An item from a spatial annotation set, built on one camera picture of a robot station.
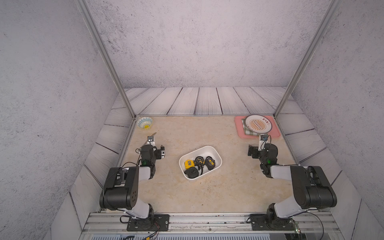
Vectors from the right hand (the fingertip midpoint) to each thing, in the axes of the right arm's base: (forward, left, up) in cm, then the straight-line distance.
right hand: (259, 144), depth 94 cm
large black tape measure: (-17, +41, -3) cm, 45 cm away
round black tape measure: (-10, +37, -3) cm, 38 cm away
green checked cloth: (+17, +2, -7) cm, 18 cm away
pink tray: (+16, +7, -8) cm, 20 cm away
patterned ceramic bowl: (+23, +79, -4) cm, 82 cm away
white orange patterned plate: (+24, -8, -7) cm, 26 cm away
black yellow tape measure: (-11, +31, -4) cm, 33 cm away
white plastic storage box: (-2, +34, -5) cm, 35 cm away
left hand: (-1, +64, +1) cm, 64 cm away
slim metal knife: (+14, +71, -7) cm, 73 cm away
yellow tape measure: (-10, +43, -6) cm, 45 cm away
